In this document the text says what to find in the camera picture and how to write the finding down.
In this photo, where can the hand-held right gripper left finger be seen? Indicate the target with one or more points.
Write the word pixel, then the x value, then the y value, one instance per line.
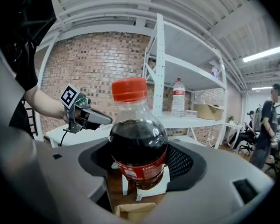
pixel 72 183

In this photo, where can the large clear plastic bottle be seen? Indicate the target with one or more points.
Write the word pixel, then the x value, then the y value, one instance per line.
pixel 178 99

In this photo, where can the brown cardboard box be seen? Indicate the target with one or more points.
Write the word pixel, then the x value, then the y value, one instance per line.
pixel 135 212

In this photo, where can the white metal shelf rack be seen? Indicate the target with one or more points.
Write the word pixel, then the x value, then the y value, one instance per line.
pixel 158 55

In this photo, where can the flapped cardboard carton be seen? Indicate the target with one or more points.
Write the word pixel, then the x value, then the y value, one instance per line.
pixel 210 112

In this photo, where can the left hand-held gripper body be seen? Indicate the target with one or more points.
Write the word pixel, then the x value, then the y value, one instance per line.
pixel 70 97

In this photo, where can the ceiling tube light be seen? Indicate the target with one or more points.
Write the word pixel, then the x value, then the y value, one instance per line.
pixel 262 88
pixel 263 53

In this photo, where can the dark bottle with red cap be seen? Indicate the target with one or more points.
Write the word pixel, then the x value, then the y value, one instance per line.
pixel 137 143

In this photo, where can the black stair railing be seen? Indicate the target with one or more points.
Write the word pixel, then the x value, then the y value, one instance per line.
pixel 31 120

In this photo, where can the small potted plant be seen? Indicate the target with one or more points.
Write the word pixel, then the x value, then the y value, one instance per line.
pixel 230 119

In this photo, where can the person's left hand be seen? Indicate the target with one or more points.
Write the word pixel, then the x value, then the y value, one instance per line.
pixel 78 116

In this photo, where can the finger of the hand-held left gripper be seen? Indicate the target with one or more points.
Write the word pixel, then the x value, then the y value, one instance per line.
pixel 98 118

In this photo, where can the small white side table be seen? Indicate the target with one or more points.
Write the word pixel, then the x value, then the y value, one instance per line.
pixel 233 126

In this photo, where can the blue label plastic bottle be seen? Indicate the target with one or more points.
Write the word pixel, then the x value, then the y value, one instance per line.
pixel 215 73

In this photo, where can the person's black clothing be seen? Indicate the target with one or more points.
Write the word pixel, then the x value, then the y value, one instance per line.
pixel 21 31

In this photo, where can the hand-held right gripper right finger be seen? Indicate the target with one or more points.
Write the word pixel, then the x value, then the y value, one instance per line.
pixel 212 195

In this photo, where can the person's left forearm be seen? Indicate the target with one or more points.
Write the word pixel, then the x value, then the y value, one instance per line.
pixel 46 106

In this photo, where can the clear plastic container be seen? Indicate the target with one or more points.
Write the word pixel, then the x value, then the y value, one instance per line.
pixel 191 113

